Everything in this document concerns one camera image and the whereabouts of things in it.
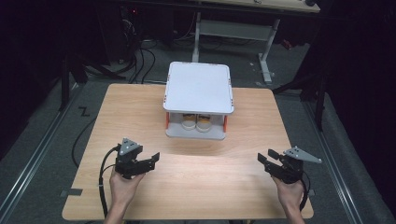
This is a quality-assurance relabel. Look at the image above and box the grey white child sneaker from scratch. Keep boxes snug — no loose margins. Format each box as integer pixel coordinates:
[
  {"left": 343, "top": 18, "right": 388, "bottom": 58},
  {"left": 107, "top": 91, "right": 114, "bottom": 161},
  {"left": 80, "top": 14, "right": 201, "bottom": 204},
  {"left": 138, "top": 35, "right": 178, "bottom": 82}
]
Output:
[
  {"left": 195, "top": 113, "right": 213, "bottom": 133},
  {"left": 181, "top": 113, "right": 197, "bottom": 131}
]

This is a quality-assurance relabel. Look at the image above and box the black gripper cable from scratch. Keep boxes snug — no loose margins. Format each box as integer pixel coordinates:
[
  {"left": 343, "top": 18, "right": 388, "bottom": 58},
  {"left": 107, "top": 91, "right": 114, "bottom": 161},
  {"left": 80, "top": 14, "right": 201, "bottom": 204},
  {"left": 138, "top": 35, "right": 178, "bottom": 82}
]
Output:
[
  {"left": 98, "top": 145, "right": 121, "bottom": 218},
  {"left": 298, "top": 171, "right": 311, "bottom": 213}
]

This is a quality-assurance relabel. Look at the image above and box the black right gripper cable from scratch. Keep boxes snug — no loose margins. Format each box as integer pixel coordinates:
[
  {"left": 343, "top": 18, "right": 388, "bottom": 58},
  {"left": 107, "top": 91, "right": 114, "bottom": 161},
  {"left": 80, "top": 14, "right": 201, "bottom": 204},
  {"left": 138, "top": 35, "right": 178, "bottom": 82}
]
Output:
[{"left": 298, "top": 171, "right": 311, "bottom": 213}]

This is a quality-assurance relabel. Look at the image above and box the black floor cables bundle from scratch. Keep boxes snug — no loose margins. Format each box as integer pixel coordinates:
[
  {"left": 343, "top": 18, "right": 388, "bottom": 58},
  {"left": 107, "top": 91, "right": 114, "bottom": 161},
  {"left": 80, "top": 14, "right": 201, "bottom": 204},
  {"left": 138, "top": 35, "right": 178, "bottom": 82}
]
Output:
[{"left": 122, "top": 18, "right": 157, "bottom": 85}]

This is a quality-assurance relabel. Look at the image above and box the person's left hand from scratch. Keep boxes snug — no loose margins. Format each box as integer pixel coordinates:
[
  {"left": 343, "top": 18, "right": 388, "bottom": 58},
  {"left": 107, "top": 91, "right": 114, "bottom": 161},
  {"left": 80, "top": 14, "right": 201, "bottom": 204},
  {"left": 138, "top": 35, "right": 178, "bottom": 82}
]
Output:
[{"left": 108, "top": 170, "right": 147, "bottom": 216}]

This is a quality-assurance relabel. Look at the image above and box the dark equipment tower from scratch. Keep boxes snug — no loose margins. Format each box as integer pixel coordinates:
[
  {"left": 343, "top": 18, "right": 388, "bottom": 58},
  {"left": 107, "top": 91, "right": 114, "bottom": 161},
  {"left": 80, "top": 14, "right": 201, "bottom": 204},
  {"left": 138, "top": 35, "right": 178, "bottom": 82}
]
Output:
[{"left": 118, "top": 5, "right": 142, "bottom": 64}]

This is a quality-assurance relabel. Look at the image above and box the black metal stand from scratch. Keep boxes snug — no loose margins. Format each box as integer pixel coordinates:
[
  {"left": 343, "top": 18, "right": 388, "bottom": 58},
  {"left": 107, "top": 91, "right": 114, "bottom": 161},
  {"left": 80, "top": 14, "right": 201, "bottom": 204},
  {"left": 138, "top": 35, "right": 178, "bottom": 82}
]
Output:
[
  {"left": 271, "top": 69, "right": 329, "bottom": 133},
  {"left": 58, "top": 46, "right": 125, "bottom": 112}
]

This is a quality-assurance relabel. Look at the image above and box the person's right hand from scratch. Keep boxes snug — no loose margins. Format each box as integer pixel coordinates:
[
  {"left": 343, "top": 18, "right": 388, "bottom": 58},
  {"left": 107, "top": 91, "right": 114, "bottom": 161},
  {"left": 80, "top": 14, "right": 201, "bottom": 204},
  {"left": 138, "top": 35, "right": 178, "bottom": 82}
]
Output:
[{"left": 271, "top": 175, "right": 306, "bottom": 216}]

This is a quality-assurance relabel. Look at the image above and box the white-legged wooden desk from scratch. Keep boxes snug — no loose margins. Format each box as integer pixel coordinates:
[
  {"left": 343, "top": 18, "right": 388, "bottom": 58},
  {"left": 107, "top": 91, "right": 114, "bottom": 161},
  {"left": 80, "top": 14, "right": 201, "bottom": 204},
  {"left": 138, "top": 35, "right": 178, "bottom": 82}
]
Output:
[{"left": 186, "top": 0, "right": 321, "bottom": 85}]

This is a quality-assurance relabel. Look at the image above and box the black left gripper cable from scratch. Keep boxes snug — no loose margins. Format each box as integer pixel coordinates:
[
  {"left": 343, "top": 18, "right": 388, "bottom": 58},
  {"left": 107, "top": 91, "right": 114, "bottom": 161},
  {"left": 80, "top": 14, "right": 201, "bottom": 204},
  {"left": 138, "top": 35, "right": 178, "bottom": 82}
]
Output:
[{"left": 98, "top": 145, "right": 121, "bottom": 218}]

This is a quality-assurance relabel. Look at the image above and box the metal floor rail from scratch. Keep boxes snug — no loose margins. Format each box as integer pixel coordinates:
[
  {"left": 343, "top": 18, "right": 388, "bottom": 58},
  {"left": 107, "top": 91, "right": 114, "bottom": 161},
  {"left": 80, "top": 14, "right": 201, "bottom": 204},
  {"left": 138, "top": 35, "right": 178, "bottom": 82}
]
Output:
[
  {"left": 302, "top": 102, "right": 364, "bottom": 224},
  {"left": 0, "top": 83, "right": 80, "bottom": 218}
]

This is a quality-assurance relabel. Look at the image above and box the grey tape strip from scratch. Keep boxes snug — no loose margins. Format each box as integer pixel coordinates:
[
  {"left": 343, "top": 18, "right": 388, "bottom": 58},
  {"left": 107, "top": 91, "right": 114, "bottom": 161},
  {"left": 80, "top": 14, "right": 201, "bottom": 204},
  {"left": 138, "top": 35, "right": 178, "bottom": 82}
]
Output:
[{"left": 60, "top": 188, "right": 84, "bottom": 198}]

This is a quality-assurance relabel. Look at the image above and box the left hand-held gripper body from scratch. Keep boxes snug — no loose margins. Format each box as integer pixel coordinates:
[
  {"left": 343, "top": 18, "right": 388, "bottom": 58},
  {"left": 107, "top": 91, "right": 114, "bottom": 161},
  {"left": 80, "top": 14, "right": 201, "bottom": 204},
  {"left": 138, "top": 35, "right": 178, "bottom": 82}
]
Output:
[{"left": 114, "top": 137, "right": 148, "bottom": 180}]

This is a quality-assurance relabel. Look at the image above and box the white two-tier shoe rack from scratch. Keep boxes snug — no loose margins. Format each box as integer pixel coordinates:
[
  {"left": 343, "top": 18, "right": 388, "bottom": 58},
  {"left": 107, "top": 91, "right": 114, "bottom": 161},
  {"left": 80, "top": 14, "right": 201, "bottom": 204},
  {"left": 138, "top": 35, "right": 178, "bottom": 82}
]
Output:
[{"left": 163, "top": 61, "right": 235, "bottom": 142}]

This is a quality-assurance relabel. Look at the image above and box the thin black floor cable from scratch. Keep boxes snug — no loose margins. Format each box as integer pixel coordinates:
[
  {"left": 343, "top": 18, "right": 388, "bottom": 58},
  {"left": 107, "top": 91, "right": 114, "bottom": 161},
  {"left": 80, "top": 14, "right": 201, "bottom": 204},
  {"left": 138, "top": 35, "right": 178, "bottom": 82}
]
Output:
[{"left": 71, "top": 116, "right": 98, "bottom": 169}]

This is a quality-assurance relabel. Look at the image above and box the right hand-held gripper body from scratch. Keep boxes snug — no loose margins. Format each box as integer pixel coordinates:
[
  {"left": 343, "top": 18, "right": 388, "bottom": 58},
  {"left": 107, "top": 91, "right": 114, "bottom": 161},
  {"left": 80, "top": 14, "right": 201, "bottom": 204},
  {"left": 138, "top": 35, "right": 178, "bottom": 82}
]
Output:
[{"left": 270, "top": 146, "right": 323, "bottom": 185}]

